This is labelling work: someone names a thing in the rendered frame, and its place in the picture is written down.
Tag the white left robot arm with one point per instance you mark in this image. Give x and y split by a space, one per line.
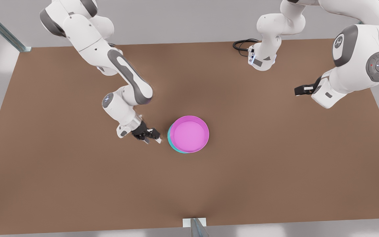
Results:
357 59

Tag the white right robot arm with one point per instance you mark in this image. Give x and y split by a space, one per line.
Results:
87 36

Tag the blue plate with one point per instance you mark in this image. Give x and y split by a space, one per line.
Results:
171 143

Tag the pink plate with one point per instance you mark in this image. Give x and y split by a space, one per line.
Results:
189 134

